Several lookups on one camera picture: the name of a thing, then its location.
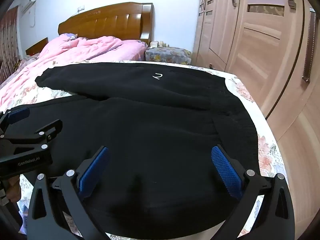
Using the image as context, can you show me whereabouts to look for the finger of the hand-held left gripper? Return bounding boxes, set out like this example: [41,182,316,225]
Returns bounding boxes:
[0,119,63,157]
[0,107,31,131]

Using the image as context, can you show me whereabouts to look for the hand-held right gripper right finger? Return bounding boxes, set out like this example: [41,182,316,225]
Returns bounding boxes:
[211,144,295,240]

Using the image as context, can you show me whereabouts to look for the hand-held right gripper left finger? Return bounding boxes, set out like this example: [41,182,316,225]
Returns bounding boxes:
[26,145,110,240]

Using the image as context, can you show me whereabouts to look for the black pants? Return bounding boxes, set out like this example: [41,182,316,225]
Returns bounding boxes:
[34,62,262,239]

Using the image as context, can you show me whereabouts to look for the floral bedsheet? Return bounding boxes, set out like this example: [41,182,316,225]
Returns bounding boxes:
[0,60,290,240]

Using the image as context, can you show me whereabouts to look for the brown curtain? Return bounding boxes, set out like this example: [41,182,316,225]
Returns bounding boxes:
[0,5,22,85]

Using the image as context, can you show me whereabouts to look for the pink quilt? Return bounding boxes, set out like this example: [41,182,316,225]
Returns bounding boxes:
[0,34,148,108]

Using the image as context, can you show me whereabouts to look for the white air conditioner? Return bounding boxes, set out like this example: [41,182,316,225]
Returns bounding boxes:
[21,1,37,13]

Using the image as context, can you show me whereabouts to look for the wooden headboard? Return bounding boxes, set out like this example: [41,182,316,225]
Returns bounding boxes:
[58,2,153,46]

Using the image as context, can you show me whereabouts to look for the nightstand with floral cover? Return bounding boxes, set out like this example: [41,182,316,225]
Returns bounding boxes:
[145,46,192,65]

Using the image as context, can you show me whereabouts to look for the light wooden wardrobe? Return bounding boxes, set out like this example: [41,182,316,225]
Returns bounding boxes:
[192,0,320,240]

